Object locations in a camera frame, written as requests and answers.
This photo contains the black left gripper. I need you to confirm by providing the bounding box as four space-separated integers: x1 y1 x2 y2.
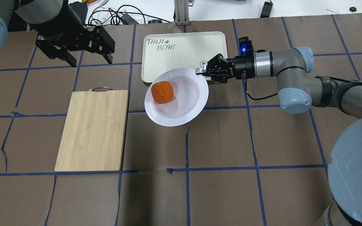
35 6 115 67

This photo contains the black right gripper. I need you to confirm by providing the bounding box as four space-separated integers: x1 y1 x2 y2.
195 53 255 83

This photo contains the white ribbed plate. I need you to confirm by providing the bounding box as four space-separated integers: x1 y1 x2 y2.
145 68 209 127

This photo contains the orange fruit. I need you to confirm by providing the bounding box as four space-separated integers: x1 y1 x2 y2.
151 81 174 104

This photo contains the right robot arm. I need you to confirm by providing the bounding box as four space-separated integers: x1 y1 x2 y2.
196 47 362 226

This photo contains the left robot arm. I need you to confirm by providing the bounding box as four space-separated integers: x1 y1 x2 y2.
0 0 115 67

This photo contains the cream bear tray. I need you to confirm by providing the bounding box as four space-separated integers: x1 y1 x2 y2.
141 31 228 83

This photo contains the bamboo cutting board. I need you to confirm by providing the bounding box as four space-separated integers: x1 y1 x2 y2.
54 90 129 172

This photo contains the black power adapter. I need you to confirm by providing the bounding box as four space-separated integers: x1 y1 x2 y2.
260 0 273 18

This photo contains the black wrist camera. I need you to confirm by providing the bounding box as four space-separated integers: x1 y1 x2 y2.
238 37 254 56

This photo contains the aluminium frame post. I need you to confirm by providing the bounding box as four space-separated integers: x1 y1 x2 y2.
174 0 190 26

